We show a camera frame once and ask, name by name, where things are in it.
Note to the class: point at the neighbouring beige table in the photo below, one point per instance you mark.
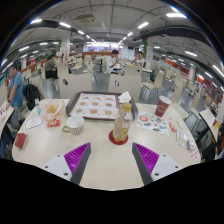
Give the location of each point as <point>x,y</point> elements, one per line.
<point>209,123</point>

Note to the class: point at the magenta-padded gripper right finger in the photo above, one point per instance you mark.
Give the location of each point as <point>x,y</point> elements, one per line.
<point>148,159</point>

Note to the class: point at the red sauce packet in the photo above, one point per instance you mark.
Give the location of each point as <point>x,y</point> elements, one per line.
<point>53,123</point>

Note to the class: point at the person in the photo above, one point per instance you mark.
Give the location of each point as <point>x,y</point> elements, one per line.
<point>50,65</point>
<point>5,140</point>
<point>139,60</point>
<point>111,63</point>
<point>16,91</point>

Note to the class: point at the beige wooden chair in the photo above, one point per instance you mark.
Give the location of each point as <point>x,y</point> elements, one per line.
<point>128,87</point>
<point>76,85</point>

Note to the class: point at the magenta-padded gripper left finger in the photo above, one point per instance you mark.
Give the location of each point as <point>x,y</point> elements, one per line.
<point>75,159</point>

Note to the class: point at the neighbouring table with printed paper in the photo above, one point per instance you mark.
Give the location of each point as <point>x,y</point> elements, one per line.
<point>5,115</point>

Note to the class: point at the white paper card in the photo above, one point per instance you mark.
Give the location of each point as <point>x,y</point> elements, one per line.
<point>34,122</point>

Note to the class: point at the ceiling air conditioner unit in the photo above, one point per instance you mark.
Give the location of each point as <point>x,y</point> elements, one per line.
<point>85,18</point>

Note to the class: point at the red paper cup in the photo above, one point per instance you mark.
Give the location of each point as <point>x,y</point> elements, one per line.
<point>162,107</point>

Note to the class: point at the black backpack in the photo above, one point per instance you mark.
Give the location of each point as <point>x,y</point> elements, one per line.
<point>31,96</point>

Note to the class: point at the white striped mug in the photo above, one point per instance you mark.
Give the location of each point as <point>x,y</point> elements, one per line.
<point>76,126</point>

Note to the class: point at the clear plastic packet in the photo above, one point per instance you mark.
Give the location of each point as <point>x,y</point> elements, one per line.
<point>182,139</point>

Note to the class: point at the ceiling lights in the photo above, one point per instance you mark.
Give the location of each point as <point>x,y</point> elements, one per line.
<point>176,15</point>

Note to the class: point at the fries in clear bag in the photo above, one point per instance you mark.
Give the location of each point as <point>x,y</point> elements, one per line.
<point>52,109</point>

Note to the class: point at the colourful printed paper sheet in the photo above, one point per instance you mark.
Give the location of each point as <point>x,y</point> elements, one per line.
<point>152,122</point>

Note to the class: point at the small teal bottle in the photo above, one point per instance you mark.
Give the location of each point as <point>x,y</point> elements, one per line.
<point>38,108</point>

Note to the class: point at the brown food tray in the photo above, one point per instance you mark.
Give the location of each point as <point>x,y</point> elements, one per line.
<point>95,106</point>

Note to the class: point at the group of beige chairs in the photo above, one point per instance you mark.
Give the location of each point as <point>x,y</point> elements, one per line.
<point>159,80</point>

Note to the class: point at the flat round red coaster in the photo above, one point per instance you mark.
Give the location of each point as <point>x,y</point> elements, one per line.
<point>111,140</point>

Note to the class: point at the small red sachet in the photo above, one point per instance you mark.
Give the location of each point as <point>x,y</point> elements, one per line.
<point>172,127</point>

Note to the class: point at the small red box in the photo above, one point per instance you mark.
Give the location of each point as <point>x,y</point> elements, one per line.
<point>20,140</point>

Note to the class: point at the white paper napkin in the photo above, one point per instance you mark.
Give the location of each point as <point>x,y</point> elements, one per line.
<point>124,97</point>

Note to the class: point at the clear bottle with yellow drink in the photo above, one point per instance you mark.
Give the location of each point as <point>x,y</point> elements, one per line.
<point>121,126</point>

